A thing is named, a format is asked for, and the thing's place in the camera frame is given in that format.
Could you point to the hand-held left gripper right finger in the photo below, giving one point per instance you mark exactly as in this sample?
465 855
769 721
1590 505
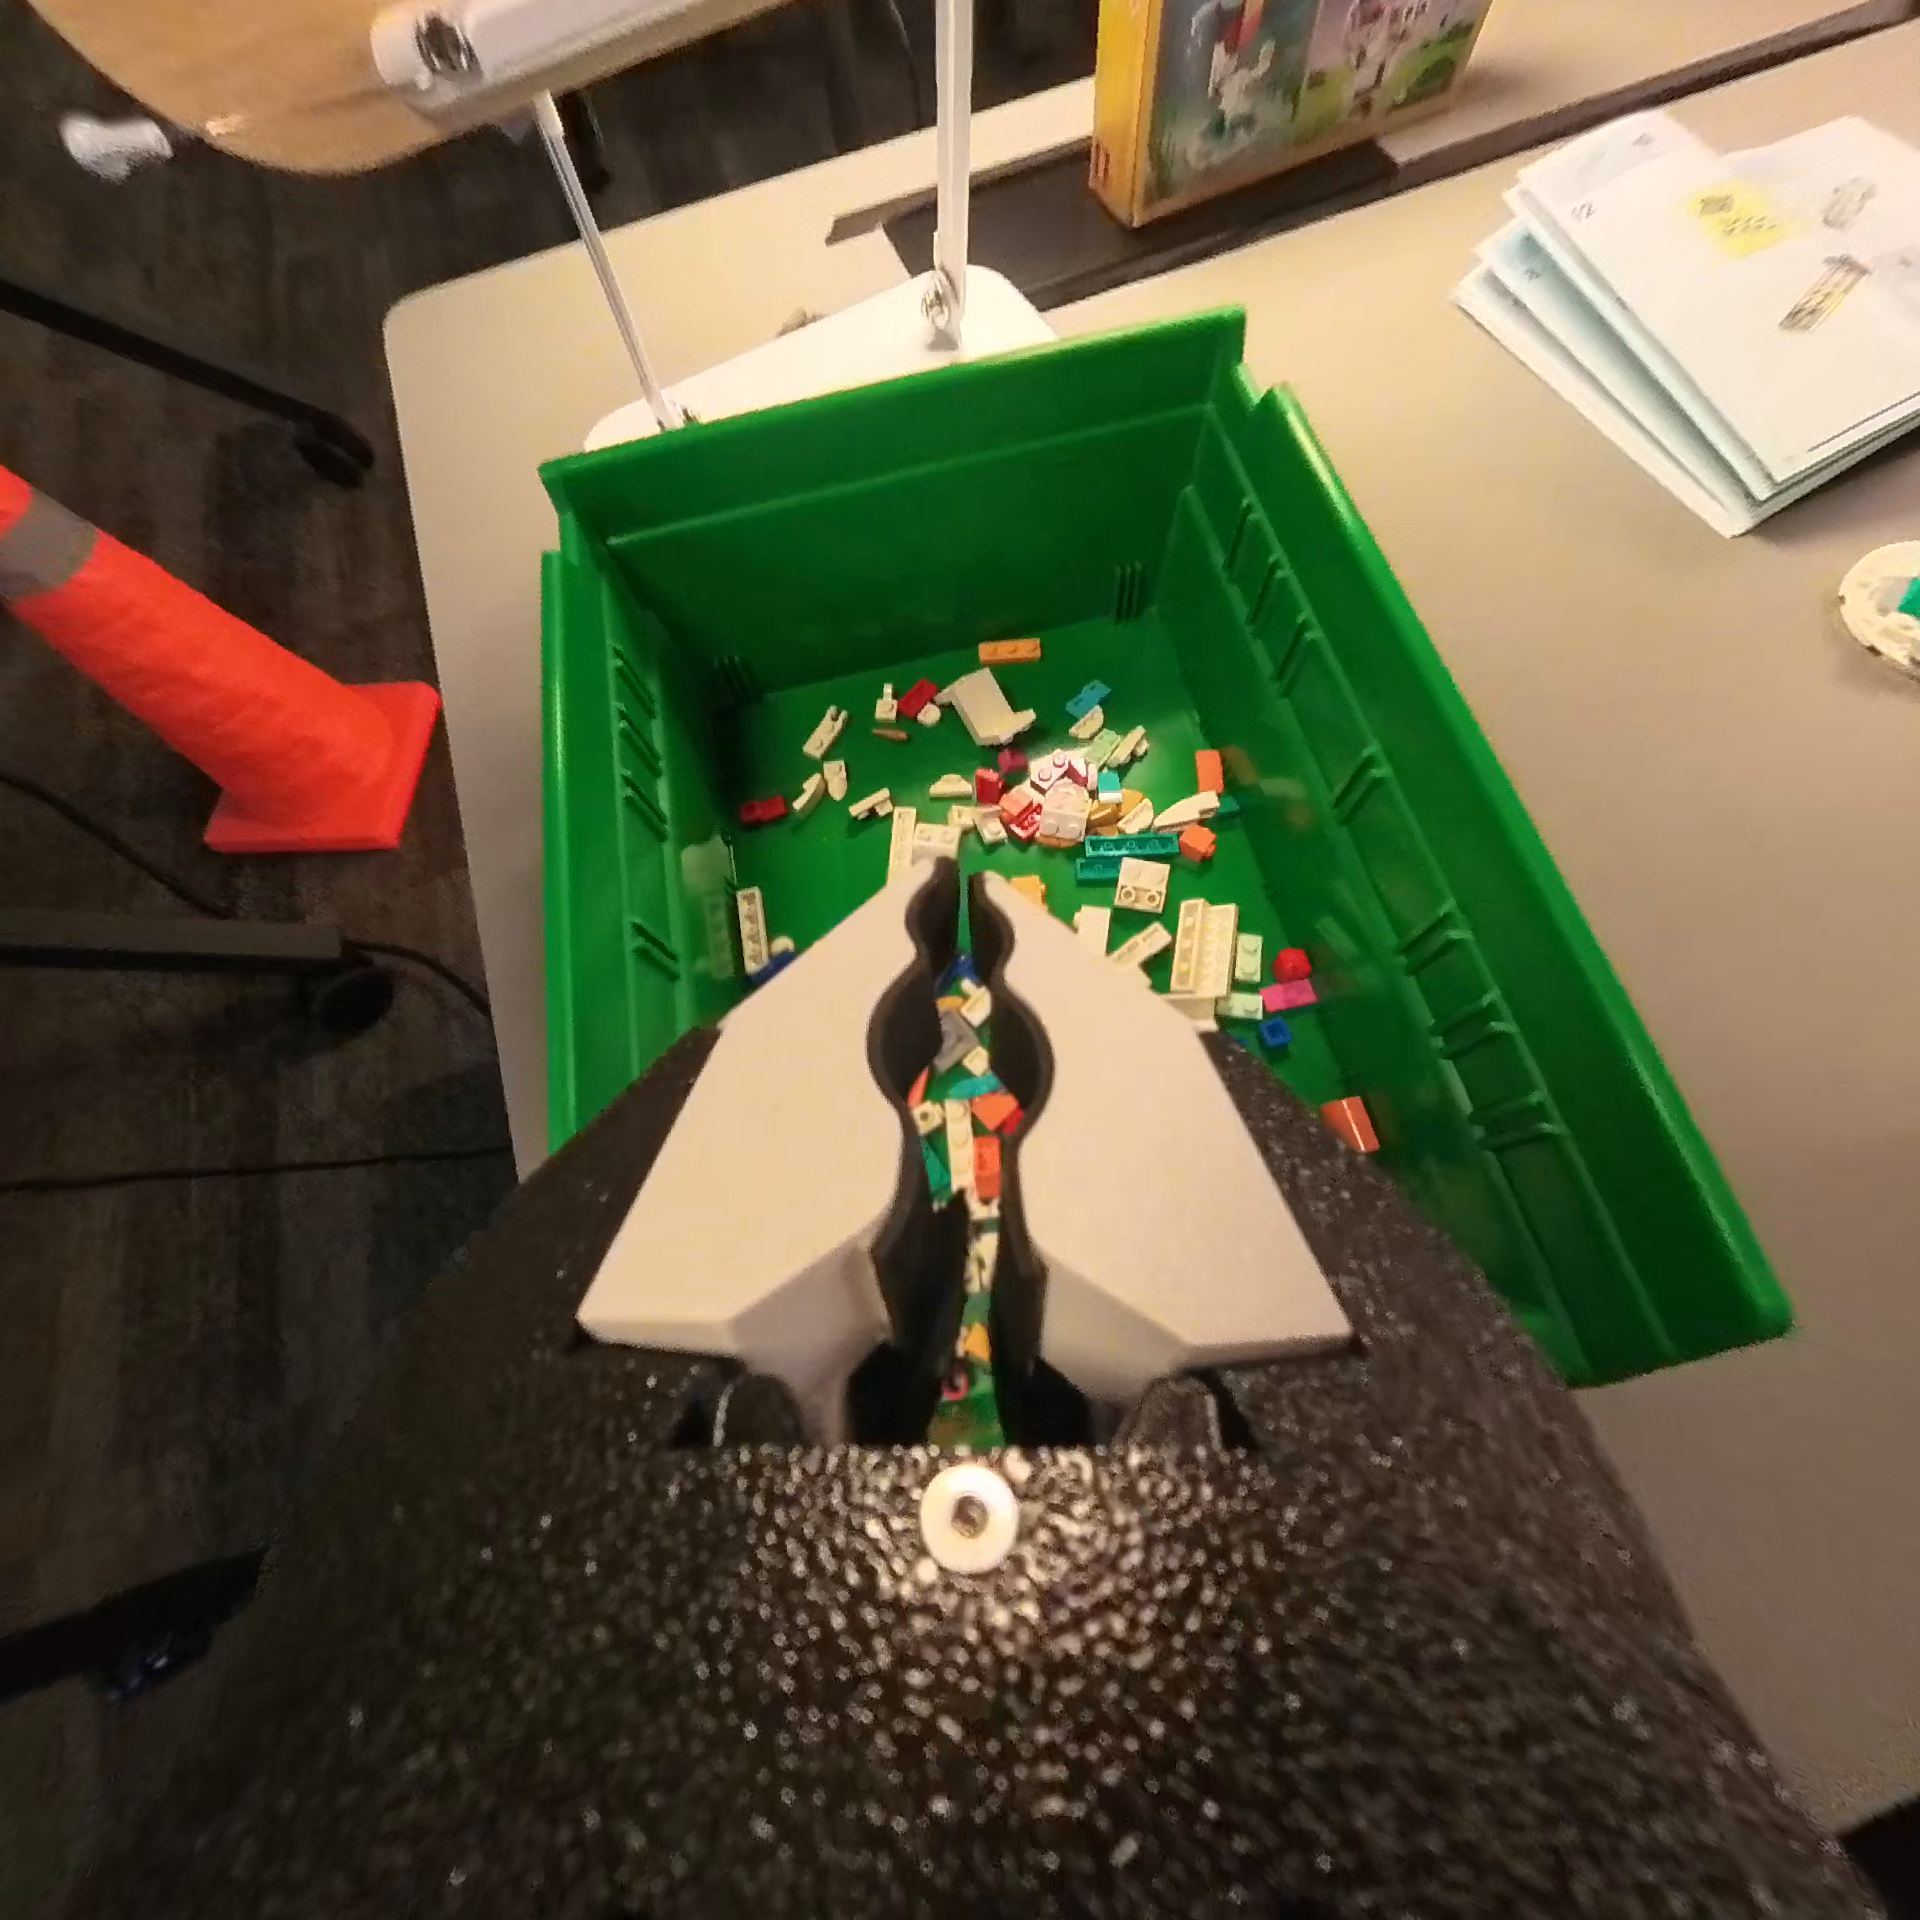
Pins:
1170 1184

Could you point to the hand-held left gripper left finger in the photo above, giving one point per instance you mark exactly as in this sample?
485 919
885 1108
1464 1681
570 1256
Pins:
750 1172

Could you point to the pile of lego pieces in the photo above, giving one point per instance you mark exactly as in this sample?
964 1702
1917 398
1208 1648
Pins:
1050 796

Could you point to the green plastic bin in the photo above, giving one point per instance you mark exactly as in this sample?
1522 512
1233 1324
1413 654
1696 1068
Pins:
901 599

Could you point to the round white lego assembly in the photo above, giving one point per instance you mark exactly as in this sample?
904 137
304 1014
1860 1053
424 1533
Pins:
1876 599

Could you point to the yellow lego box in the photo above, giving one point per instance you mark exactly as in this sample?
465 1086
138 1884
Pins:
1201 136

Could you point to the black table foot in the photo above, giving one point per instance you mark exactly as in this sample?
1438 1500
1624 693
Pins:
166 938

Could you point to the orange traffic cone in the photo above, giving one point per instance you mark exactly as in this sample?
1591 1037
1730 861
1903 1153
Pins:
194 661

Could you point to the white stand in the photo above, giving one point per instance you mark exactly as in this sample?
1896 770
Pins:
840 359

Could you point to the open instruction booklet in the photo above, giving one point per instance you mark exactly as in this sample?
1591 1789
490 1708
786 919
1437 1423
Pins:
1681 345

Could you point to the black chair base leg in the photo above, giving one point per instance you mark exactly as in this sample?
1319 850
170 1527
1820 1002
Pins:
181 368

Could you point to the wooden chair seat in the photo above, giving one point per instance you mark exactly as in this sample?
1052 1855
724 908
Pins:
224 89

